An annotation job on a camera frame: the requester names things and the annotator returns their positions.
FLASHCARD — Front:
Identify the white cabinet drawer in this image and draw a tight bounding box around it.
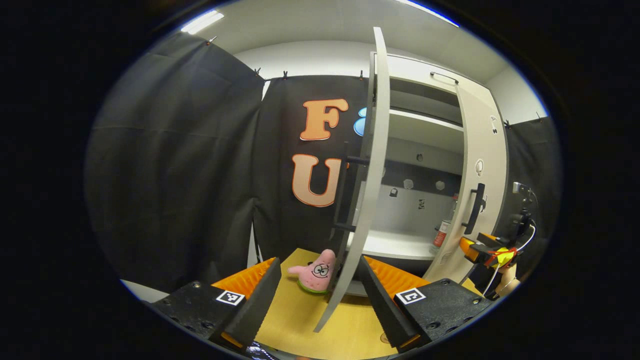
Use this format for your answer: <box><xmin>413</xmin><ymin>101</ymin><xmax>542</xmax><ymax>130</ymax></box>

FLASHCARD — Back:
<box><xmin>375</xmin><ymin>52</ymin><xmax>493</xmax><ymax>103</ymax></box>

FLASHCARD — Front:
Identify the long ceiling light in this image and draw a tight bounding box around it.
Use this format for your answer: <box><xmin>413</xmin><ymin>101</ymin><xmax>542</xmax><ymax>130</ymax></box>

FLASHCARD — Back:
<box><xmin>180</xmin><ymin>10</ymin><xmax>225</xmax><ymax>35</ymax></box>

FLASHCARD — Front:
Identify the black door handle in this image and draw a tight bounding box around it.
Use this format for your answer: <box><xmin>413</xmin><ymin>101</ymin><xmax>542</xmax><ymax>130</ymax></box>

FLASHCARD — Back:
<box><xmin>462</xmin><ymin>182</ymin><xmax>487</xmax><ymax>236</ymax></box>
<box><xmin>331</xmin><ymin>142</ymin><xmax>372</xmax><ymax>233</ymax></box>

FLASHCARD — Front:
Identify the white cabinet shelf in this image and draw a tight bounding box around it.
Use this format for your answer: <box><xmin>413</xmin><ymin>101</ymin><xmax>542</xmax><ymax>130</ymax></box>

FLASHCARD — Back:
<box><xmin>347</xmin><ymin>230</ymin><xmax>441</xmax><ymax>261</ymax></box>
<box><xmin>389</xmin><ymin>109</ymin><xmax>465</xmax><ymax>133</ymax></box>

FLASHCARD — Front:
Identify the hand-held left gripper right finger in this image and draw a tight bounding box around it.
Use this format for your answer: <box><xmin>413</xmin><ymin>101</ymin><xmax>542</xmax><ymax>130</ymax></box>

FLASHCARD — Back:
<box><xmin>359</xmin><ymin>256</ymin><xmax>496</xmax><ymax>351</ymax></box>

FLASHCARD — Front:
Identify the black backdrop cloth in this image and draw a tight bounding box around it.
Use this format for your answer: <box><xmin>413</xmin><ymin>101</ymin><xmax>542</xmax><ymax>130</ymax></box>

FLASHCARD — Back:
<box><xmin>85</xmin><ymin>32</ymin><xmax>562</xmax><ymax>293</ymax></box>

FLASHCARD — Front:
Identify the pink starfish plush toy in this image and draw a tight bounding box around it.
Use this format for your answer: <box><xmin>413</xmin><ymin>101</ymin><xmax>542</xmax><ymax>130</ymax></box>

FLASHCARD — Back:
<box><xmin>287</xmin><ymin>249</ymin><xmax>337</xmax><ymax>295</ymax></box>

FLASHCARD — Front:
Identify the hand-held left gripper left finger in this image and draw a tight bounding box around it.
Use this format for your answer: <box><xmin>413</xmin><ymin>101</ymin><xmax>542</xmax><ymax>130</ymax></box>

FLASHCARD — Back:
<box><xmin>150</xmin><ymin>257</ymin><xmax>282</xmax><ymax>349</ymax></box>

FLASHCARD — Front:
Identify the clear plastic bottle red label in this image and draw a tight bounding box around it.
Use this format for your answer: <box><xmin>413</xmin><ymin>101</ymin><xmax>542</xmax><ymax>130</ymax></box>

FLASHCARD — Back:
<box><xmin>430</xmin><ymin>195</ymin><xmax>460</xmax><ymax>253</ymax></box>

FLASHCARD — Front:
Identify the white cabinet door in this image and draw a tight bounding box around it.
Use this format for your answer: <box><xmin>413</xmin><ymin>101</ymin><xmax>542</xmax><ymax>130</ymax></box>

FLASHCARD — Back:
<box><xmin>314</xmin><ymin>26</ymin><xmax>392</xmax><ymax>333</ymax></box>
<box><xmin>425</xmin><ymin>82</ymin><xmax>510</xmax><ymax>285</ymax></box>

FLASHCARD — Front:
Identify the white cabinet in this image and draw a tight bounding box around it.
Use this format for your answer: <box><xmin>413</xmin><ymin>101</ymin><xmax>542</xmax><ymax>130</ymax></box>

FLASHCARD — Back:
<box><xmin>350</xmin><ymin>50</ymin><xmax>511</xmax><ymax>296</ymax></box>

